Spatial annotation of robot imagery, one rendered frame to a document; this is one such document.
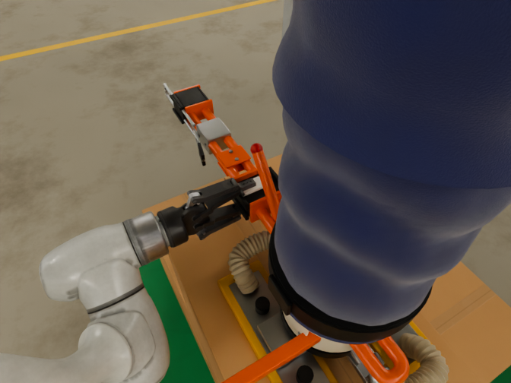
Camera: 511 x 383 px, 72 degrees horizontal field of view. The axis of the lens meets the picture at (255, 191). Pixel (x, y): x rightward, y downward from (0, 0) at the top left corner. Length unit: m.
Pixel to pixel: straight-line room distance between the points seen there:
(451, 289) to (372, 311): 1.11
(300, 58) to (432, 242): 0.19
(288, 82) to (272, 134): 2.50
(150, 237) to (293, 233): 0.32
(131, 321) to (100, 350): 0.06
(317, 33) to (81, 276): 0.54
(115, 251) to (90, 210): 1.82
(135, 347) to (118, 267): 0.13
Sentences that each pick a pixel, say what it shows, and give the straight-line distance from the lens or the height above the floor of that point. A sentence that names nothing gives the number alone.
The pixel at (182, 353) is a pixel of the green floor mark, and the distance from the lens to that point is 1.86.
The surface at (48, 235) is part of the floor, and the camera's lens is 2.45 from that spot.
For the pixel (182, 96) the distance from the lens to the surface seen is 0.96.
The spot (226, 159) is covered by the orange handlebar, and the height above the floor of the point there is 1.22.
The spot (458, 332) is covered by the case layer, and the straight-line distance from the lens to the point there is 1.46.
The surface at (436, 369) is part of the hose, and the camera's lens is 0.69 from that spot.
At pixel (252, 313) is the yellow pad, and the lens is 0.72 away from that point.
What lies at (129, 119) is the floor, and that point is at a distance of 3.07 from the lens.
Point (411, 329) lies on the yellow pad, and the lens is 0.77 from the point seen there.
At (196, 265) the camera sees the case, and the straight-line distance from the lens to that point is 0.80.
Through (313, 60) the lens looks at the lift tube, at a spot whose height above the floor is 1.64.
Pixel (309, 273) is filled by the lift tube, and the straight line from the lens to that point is 0.40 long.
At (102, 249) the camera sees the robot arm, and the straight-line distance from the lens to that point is 0.65.
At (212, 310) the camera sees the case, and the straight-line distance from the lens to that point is 0.75.
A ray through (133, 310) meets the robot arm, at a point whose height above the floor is 1.18.
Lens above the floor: 1.76
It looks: 49 degrees down
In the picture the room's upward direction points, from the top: straight up
